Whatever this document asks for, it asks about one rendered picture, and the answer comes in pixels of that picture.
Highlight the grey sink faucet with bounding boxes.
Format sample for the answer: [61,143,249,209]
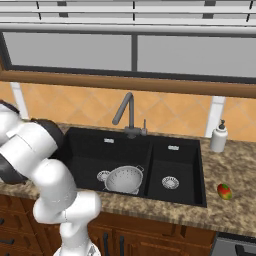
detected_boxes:
[112,91,148,140]

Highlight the black double sink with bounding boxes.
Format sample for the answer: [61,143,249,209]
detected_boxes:
[52,126,208,208]

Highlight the silver metal colander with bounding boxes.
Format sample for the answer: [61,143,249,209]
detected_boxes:
[103,164,146,195]

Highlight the red green mango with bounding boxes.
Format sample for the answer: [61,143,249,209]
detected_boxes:
[217,183,233,201]

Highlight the brown wooden window sill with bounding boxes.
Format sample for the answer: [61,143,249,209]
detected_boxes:
[0,69,256,100]

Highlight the grey framed window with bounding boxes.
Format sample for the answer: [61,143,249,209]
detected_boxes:
[0,30,256,85]

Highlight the white soap dispenser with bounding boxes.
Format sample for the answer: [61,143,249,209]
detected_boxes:
[209,119,229,154]

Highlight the white window blinds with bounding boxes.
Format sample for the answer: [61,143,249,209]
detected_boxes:
[0,0,256,35]

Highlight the brown wooden drawer front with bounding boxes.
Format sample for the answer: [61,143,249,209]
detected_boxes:
[0,219,54,256]
[0,194,40,230]

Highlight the grey dishwasher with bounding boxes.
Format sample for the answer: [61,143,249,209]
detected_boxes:
[209,232,256,256]

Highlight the black cabinet door handle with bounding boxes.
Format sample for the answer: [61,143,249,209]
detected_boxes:
[118,235,126,256]
[102,232,110,256]

